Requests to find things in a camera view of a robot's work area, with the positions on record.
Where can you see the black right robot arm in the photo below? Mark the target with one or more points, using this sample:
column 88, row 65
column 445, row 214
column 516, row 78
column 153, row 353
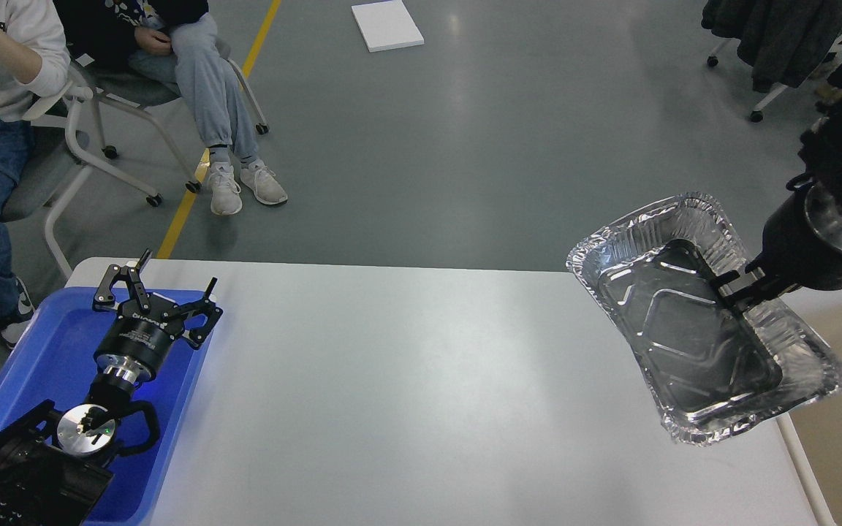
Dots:
column 821, row 151

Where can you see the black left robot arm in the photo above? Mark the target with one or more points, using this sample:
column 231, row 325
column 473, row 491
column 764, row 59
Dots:
column 92, row 398

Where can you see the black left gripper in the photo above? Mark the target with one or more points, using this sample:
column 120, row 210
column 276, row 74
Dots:
column 136, row 334

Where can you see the person in light jeans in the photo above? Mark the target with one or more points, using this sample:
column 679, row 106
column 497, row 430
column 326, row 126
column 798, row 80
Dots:
column 174, row 42

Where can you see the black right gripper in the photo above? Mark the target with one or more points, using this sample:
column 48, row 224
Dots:
column 801, row 246

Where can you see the white flat box on floor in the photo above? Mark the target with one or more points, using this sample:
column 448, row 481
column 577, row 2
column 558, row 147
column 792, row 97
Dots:
column 386, row 25

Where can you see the blue plastic tray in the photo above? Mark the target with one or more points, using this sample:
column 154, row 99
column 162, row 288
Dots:
column 54, row 361

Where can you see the aluminium foil tray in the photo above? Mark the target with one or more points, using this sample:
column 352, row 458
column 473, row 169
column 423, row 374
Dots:
column 714, row 371

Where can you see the grey office chair far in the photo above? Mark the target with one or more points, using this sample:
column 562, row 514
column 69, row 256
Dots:
column 131, row 93

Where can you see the chair with dark coat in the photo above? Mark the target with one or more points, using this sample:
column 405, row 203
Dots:
column 782, row 41

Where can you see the white office chair near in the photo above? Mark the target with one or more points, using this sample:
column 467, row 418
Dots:
column 60, row 163

